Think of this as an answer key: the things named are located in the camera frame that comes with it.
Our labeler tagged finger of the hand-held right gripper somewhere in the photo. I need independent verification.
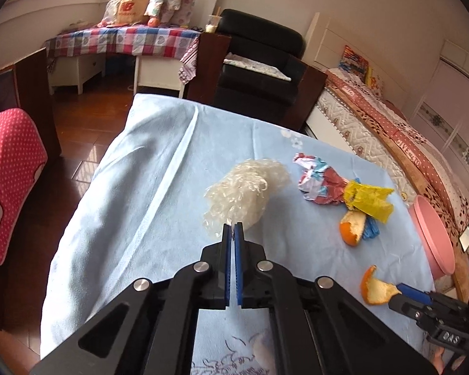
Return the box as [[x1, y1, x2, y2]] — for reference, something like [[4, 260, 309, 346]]
[[398, 283, 434, 306], [389, 295, 428, 319]]

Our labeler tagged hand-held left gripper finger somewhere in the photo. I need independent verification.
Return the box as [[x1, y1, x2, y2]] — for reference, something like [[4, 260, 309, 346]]
[[234, 222, 438, 375], [31, 222, 235, 375]]

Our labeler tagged orange peel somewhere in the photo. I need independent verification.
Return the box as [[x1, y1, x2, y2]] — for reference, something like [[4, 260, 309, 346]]
[[360, 265, 400, 306], [339, 211, 367, 248]]

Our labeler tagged pink plastic basin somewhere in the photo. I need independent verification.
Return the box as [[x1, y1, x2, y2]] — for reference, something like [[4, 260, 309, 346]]
[[408, 194, 456, 278]]

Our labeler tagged white foam fruit net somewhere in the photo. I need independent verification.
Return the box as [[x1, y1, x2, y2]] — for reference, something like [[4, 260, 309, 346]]
[[202, 159, 290, 239]]

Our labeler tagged person's right hand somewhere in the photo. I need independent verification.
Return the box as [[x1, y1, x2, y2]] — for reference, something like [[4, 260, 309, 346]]
[[432, 349, 455, 375]]

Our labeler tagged smartphone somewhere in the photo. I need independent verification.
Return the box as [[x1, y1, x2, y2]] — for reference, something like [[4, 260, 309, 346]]
[[458, 221, 469, 253]]

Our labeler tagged yellow plastic bag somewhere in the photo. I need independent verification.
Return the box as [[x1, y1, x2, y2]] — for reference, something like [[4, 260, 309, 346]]
[[343, 180, 395, 224]]

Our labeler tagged light blue tablecloth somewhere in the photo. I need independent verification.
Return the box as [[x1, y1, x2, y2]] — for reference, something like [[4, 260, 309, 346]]
[[39, 93, 438, 375]]

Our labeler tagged crumpled colourful wrapper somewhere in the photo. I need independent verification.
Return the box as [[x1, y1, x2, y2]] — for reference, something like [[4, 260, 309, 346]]
[[292, 153, 350, 206]]

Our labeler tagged pink patterned quilt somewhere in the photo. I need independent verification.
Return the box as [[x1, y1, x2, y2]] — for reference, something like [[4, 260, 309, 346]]
[[326, 68, 469, 243]]

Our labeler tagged black armchair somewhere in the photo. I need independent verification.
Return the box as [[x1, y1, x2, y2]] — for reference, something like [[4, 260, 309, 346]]
[[213, 8, 329, 131], [0, 45, 62, 331]]

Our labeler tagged bed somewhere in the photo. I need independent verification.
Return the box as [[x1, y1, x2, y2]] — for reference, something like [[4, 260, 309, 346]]
[[305, 66, 469, 293]]

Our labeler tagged white wardrobe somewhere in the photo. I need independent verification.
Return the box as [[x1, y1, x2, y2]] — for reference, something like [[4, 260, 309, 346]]
[[408, 41, 469, 200]]

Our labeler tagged white seat cushion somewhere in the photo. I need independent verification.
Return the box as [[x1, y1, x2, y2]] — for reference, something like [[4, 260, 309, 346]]
[[223, 57, 292, 83]]

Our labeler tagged white desk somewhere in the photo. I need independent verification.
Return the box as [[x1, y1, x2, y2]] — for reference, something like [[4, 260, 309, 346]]
[[47, 52, 192, 98]]

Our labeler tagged yellow pillow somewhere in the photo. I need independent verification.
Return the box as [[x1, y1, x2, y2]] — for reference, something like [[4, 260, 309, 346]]
[[365, 66, 386, 96]]

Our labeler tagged colourful printed pillow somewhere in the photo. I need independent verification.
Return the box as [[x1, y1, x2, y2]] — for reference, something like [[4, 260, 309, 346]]
[[339, 45, 370, 81]]

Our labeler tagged white headboard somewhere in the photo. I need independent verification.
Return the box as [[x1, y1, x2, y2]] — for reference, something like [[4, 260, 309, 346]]
[[305, 12, 419, 114]]

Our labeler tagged red polka dot cushion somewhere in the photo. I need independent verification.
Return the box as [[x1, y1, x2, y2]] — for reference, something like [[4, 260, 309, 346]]
[[0, 102, 48, 266]]

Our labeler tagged plastic drink cup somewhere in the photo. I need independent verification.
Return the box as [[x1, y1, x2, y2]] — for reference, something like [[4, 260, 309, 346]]
[[207, 6, 223, 34]]

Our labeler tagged checkered tablecloth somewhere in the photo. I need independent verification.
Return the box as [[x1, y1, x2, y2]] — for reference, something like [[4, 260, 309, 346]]
[[45, 23, 204, 87]]

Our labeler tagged brown paper bag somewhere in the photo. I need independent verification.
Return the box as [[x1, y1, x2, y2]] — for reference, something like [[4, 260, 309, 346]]
[[115, 0, 155, 24]]

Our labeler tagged clear plastic bag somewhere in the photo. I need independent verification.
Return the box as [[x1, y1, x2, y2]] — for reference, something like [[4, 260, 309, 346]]
[[102, 0, 122, 24]]

